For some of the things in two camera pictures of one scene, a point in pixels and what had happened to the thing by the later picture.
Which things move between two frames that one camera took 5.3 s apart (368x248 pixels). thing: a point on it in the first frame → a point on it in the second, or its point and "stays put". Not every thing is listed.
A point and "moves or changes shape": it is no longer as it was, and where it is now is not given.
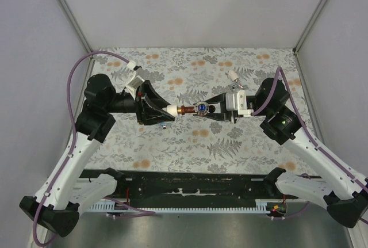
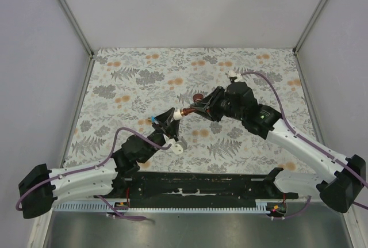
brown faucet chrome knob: [183, 110] moves or changes shape
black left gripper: [147, 114] → [171, 129]
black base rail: [192, 185] stays put
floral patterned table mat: [192, 144] stays put
